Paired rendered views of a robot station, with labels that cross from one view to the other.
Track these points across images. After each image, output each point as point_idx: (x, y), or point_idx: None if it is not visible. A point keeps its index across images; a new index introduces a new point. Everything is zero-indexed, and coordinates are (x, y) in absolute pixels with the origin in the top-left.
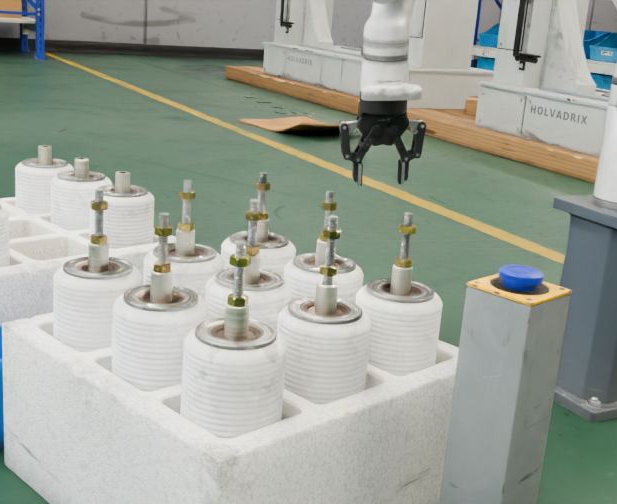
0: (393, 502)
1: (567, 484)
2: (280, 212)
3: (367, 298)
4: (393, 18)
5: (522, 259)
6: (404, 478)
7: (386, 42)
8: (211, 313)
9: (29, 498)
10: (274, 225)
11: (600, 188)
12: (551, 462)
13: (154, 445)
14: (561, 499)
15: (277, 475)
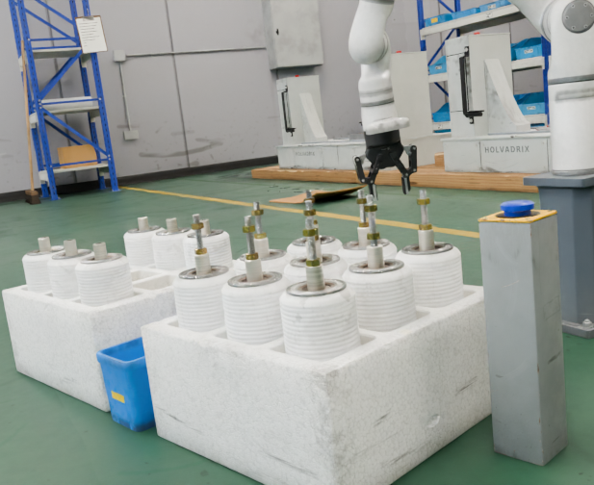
0: (454, 404)
1: (582, 379)
2: None
3: (404, 257)
4: (378, 73)
5: None
6: (459, 384)
7: (376, 90)
8: None
9: (181, 452)
10: None
11: (556, 163)
12: (565, 368)
13: (271, 379)
14: (581, 390)
15: (367, 384)
